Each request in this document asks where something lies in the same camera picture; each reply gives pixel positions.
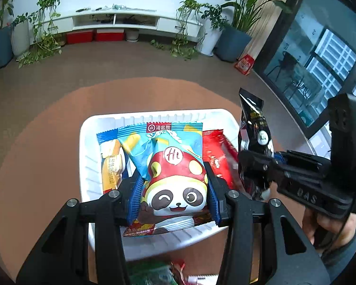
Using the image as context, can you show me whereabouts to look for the plant in white pot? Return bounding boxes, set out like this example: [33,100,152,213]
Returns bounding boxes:
[11,0,61,68]
[170,0,228,60]

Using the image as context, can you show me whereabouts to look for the large plant blue pot right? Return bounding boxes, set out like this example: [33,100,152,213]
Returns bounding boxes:
[215,0,292,62]

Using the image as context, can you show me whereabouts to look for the white tv cabinet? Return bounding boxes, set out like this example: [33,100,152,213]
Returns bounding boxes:
[43,9,201,42]

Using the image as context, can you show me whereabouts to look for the black snack packet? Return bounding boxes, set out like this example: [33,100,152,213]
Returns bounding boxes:
[238,88,274,201]

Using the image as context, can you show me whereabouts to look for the white plastic tray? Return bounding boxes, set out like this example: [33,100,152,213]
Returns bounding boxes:
[79,109,239,261]

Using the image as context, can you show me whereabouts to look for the person's right hand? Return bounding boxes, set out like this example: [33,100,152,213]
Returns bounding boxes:
[302,208,356,250]

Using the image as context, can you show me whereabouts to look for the green snack packet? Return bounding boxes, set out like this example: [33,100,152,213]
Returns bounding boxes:
[127,261,177,285]

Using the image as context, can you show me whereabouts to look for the red snack packet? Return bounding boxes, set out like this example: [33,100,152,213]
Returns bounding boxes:
[202,129,242,190]

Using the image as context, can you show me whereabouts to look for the plant in white pot left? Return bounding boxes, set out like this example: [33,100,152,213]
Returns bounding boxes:
[11,0,61,68]

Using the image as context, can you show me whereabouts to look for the small white pot under cabinet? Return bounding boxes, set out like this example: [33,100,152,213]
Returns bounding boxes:
[125,29,139,43]

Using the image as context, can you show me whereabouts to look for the yellow white snack packet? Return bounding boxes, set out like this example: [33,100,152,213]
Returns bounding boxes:
[96,129,126,194]

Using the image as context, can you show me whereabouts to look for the plant in white pot right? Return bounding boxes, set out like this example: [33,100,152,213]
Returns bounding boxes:
[170,0,228,60]

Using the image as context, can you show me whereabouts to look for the red bag on floor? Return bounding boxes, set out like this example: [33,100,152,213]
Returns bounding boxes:
[234,54,255,75]

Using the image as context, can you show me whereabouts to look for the left red storage box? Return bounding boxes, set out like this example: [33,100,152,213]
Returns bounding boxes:
[66,30,94,44]

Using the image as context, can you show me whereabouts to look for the panda snack packet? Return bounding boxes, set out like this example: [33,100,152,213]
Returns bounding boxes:
[117,121,210,218]

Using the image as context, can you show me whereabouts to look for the right red storage box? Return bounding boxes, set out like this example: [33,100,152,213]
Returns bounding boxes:
[94,28,125,42]

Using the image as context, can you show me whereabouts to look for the red storage box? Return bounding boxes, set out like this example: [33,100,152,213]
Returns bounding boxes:
[94,28,125,42]
[66,30,94,44]

